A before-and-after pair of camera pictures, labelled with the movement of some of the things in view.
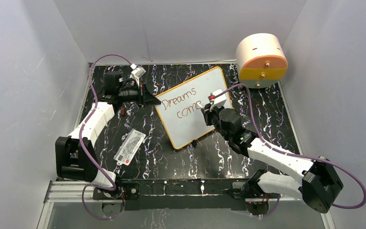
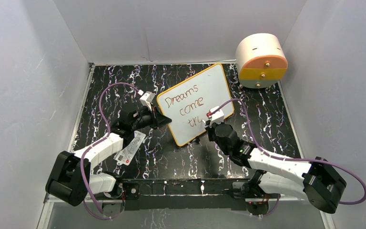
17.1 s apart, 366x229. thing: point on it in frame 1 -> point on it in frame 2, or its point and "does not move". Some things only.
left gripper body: [131, 95] -> [147, 119]
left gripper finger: [147, 104] -> [157, 125]
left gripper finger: [149, 99] -> [161, 120]
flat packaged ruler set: [129, 147] does not move
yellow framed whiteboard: [182, 118] does not move
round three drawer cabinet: [260, 59] does not move
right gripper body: [212, 118] -> [212, 137]
